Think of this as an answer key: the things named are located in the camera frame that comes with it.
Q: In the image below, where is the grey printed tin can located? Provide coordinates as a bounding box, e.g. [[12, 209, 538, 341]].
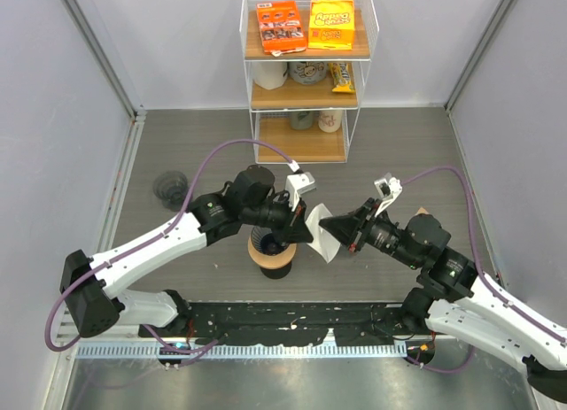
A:
[[288, 61, 328, 85]]

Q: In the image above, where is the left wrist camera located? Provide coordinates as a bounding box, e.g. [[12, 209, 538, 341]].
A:
[[284, 160, 316, 211]]

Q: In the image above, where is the white paper roll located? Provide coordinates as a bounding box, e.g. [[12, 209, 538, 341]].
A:
[[252, 61, 288, 90]]

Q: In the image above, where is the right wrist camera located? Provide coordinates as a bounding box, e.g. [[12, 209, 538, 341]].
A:
[[374, 173, 402, 218]]

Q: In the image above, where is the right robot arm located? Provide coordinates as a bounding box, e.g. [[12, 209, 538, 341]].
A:
[[319, 199, 566, 403]]

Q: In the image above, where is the white slotted cable duct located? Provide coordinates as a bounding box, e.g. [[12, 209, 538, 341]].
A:
[[75, 340, 407, 360]]

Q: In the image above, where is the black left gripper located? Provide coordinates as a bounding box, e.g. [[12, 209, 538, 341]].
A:
[[243, 190, 315, 246]]

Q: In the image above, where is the yellow snack bag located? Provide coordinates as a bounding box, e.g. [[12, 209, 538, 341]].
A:
[[308, 0, 355, 50]]

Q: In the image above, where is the smoky grey plastic dripper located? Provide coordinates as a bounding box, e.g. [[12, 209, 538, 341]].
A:
[[152, 171, 189, 212]]

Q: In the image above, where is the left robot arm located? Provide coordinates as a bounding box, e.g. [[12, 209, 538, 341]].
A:
[[60, 166, 315, 338]]

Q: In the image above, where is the white wire shelf rack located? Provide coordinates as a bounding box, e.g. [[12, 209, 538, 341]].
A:
[[239, 0, 379, 163]]

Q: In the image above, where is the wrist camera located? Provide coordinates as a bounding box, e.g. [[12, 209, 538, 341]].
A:
[[284, 160, 316, 211], [374, 173, 402, 218]]

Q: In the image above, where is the white paper coffee filter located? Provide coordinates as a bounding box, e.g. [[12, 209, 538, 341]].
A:
[[306, 203, 341, 264]]

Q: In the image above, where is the orange snack box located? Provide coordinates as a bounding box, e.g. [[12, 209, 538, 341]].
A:
[[256, 0, 307, 57]]

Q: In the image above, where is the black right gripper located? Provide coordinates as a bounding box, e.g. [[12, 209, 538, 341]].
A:
[[318, 197, 421, 268]]

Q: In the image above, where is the blue plastic dripper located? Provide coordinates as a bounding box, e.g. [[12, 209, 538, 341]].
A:
[[250, 226, 287, 256]]

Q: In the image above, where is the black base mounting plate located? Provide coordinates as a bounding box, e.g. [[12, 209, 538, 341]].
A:
[[154, 302, 431, 347]]

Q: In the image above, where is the yellow candy bag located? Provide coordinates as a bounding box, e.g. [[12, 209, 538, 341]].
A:
[[328, 62, 355, 94]]

